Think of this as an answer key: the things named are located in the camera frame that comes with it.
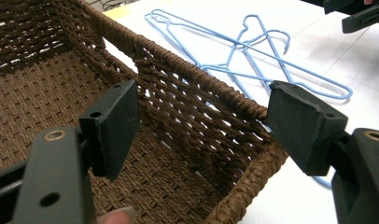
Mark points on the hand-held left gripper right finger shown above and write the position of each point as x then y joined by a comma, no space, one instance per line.
302,130

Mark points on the brown woven basket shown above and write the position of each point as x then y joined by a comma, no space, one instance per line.
53,93

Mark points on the white board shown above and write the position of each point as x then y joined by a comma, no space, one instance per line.
318,46

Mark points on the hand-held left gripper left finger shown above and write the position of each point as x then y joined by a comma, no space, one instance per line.
113,130

